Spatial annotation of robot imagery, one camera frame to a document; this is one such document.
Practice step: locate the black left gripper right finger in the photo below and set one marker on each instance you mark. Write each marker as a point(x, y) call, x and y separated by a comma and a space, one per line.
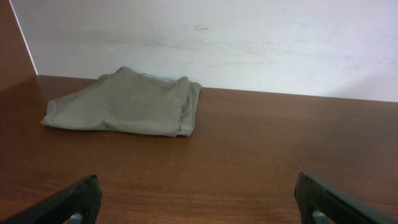
point(319, 202)

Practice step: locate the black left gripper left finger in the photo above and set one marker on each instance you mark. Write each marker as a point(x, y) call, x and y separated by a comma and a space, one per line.
point(82, 197)

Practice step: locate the khaki shorts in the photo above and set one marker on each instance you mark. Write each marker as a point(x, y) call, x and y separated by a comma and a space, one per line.
point(129, 102)

